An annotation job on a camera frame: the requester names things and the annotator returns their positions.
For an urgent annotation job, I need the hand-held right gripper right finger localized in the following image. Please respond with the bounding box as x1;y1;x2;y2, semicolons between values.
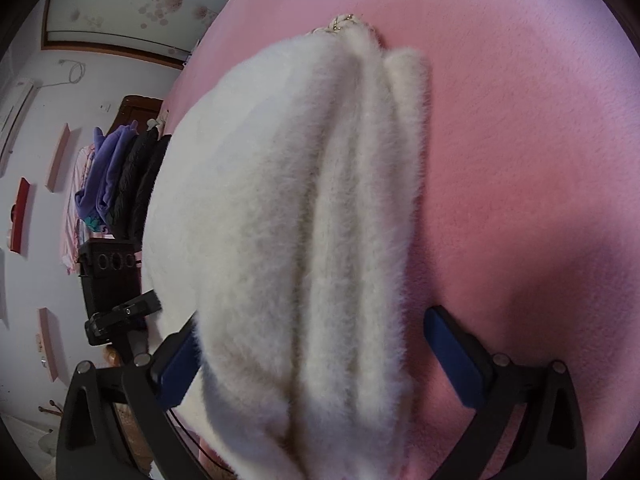
423;305;588;480

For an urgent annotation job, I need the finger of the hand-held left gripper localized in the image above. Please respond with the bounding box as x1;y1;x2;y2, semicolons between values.
86;289;163;346

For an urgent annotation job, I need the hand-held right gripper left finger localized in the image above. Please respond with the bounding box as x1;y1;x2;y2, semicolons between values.
56;312;211;480

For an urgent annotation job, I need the stack of pink quilts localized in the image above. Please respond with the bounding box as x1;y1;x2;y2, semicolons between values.
60;144;97;276

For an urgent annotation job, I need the white fuzzy sweater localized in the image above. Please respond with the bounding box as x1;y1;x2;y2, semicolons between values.
141;27;432;480

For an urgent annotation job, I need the white looped cable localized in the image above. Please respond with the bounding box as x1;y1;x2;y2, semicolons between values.
59;58;87;85

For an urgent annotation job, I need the black folded puffer jacket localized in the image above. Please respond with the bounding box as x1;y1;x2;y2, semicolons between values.
107;127;172;241

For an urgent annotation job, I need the red wall shelf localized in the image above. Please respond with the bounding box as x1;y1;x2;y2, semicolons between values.
9;176;32;257

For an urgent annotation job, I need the purple folded hoodie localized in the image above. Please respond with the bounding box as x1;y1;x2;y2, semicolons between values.
75;120;142;233

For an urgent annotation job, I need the wardrobe with floral doors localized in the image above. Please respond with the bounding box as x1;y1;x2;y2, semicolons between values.
42;0;266;71

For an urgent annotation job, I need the pink wall shelf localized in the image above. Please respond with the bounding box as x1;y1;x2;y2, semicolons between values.
45;122;71;194
36;307;64;384

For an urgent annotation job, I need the pink bed sheet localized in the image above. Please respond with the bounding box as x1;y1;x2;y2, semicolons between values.
160;0;640;480

